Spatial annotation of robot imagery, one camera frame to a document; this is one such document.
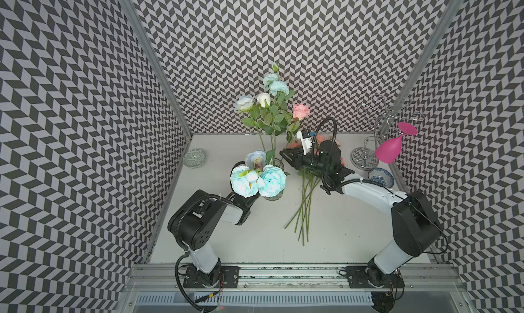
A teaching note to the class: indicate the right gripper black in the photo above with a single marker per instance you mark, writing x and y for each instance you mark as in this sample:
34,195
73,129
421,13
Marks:
301,159

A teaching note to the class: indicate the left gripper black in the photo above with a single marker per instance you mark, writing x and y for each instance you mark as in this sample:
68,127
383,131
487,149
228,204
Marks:
237,168

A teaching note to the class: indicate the single pink rose stem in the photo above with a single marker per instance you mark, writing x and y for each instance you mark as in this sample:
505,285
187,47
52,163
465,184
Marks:
293,121

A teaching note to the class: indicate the pink rose stem tall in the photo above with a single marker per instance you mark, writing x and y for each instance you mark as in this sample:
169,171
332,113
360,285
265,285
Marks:
320,166

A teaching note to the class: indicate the small pink bud stem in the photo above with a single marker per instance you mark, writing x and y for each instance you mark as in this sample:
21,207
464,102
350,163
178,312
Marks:
302,212

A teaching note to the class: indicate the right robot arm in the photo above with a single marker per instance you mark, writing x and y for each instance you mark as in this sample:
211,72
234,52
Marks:
415,225

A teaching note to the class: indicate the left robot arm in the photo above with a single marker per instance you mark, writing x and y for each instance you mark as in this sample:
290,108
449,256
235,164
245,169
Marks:
195,221

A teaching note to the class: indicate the teal peony flower stem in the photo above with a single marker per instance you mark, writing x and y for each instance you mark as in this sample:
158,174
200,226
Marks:
245,178

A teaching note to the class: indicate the blue white ceramic bowl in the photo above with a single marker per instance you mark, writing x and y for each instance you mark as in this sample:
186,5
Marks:
382,176

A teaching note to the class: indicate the magenta plastic wine glass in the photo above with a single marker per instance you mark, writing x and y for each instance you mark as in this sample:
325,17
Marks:
391,149

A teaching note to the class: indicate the white blue rose stem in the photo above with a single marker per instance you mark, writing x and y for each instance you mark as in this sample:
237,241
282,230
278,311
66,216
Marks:
263,113

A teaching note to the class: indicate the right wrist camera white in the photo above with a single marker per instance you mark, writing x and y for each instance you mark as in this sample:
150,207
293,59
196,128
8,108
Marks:
306,138

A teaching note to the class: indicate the metal wire glass rack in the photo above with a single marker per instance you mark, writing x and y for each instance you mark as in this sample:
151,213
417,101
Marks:
372,152

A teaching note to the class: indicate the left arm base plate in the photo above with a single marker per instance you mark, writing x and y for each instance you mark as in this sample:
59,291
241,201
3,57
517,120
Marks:
220,277

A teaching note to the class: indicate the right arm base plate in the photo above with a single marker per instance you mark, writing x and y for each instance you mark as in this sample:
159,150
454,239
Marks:
363,277

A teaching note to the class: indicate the aluminium front rail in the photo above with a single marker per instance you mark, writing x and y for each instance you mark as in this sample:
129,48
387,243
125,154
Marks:
252,277

